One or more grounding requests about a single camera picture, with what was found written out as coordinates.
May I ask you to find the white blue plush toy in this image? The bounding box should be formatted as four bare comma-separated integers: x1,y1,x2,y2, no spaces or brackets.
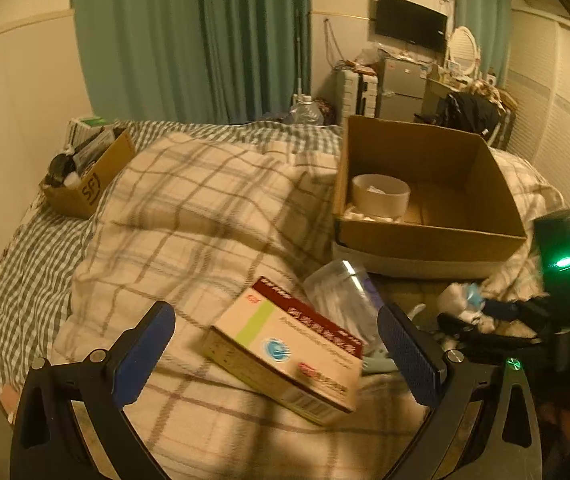
404,282,497,356

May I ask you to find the clear plastic jar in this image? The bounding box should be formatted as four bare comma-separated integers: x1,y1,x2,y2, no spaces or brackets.
302,259,388,359

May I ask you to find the wide tape roll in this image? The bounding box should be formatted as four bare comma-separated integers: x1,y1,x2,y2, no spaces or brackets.
351,174,411,219

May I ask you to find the medicine box red white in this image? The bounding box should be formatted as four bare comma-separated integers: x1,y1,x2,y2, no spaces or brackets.
203,276,363,426

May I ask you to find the white lace cloth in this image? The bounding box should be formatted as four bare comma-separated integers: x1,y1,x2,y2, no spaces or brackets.
343,185,402,223

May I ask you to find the green checked bed sheet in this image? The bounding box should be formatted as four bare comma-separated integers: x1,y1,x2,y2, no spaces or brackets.
0,120,343,387

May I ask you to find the large open cardboard box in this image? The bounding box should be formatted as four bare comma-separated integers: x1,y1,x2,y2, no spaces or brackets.
332,116,526,281

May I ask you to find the white louvered wardrobe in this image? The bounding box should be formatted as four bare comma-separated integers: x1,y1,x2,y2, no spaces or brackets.
506,9,570,206

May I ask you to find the black jacket on chair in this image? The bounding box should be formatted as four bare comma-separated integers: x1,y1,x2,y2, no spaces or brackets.
433,91,511,145

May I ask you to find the plaid beige blanket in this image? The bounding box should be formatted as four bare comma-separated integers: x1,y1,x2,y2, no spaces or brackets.
53,132,564,479

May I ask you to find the grey mini fridge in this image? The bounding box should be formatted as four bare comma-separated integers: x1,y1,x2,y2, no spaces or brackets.
376,58,426,122

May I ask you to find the small SF cardboard box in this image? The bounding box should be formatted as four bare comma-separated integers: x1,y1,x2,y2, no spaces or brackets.
40,128,136,219

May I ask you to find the white suitcase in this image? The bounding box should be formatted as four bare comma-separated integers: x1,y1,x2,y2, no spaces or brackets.
335,67,378,128

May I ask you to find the large water bottle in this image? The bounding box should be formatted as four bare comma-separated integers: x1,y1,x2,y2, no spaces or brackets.
288,94,324,126

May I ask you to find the white oval vanity mirror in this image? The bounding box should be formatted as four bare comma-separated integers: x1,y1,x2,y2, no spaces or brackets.
446,26,480,78

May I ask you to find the green curtain right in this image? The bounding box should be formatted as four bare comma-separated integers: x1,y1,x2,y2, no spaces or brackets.
454,0,512,86

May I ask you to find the green curtain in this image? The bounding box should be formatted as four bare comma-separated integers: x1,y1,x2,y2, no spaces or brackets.
454,0,512,86
71,0,311,125

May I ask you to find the green curtain left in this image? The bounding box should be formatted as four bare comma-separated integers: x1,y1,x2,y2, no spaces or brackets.
71,0,311,125

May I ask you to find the black wall television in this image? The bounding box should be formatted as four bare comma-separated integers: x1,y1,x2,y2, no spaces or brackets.
374,0,448,53

